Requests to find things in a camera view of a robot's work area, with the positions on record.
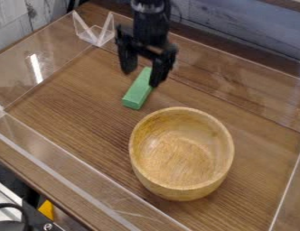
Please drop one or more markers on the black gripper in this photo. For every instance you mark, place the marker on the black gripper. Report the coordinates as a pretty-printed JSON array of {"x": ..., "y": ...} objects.
[{"x": 149, "y": 32}]

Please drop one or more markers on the green rectangular block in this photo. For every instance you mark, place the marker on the green rectangular block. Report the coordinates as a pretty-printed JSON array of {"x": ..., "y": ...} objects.
[{"x": 139, "y": 91}]

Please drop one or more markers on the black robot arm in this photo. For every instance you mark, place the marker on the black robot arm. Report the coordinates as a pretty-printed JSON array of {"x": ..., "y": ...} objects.
[{"x": 151, "y": 6}]

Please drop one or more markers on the brown wooden bowl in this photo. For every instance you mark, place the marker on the brown wooden bowl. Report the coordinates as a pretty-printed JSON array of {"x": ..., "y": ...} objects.
[{"x": 181, "y": 151}]

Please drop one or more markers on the yellow sticker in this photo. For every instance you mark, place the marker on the yellow sticker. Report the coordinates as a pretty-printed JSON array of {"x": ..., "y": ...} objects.
[{"x": 46, "y": 209}]

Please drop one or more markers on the clear acrylic corner bracket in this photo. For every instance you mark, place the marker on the clear acrylic corner bracket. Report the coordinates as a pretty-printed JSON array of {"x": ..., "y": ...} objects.
[{"x": 98, "y": 35}]

